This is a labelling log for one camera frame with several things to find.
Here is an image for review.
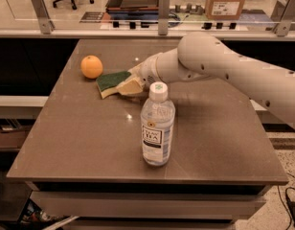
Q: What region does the left metal glass bracket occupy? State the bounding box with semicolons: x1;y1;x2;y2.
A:
31;0;55;35

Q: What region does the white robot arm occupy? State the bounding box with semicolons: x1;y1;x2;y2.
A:
117;32;295;129

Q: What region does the brown cardboard box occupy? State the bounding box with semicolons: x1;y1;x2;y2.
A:
205;0;245;20

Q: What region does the middle metal glass bracket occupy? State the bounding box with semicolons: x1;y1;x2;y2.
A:
158;0;170;35

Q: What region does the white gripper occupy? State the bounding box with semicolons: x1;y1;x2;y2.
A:
116;54;161;96

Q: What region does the metal glass bracket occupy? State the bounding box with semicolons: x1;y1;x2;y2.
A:
158;0;170;35
271;0;295;36
31;0;55;35

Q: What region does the orange fruit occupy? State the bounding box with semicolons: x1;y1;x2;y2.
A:
80;56;103;79

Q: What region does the right metal glass bracket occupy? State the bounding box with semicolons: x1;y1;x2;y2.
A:
271;0;295;36

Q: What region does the green and yellow sponge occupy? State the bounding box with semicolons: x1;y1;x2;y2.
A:
96;71;131;99

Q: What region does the black power adapter with cable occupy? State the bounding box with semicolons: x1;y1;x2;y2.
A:
277;172;295;230

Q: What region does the clear tea bottle white cap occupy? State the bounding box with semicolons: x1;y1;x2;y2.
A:
141;81;175;166

